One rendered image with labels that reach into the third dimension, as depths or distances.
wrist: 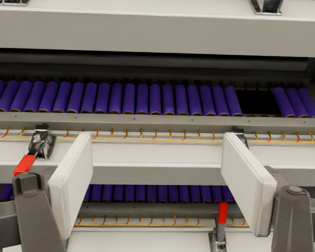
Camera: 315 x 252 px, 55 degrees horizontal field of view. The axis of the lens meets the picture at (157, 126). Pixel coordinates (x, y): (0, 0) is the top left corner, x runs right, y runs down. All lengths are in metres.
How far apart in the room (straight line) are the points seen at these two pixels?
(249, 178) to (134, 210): 0.41
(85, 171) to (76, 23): 0.20
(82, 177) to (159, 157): 0.25
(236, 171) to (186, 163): 0.24
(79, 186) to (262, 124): 0.33
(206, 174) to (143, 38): 0.20
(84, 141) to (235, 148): 0.09
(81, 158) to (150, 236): 0.40
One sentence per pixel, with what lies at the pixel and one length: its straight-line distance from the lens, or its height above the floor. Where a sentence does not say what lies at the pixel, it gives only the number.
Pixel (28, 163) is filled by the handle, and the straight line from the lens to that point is 0.38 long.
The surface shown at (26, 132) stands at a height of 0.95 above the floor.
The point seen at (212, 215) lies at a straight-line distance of 0.57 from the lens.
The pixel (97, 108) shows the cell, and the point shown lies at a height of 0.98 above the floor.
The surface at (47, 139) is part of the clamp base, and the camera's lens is 0.43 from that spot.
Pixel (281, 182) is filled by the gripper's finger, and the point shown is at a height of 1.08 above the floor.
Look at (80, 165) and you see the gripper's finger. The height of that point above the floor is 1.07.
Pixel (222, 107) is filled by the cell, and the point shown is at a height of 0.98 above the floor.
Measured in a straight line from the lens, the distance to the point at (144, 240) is 0.55.
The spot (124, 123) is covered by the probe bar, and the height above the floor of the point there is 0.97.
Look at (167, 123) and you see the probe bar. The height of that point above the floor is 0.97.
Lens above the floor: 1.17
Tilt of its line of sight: 28 degrees down
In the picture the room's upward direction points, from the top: 3 degrees clockwise
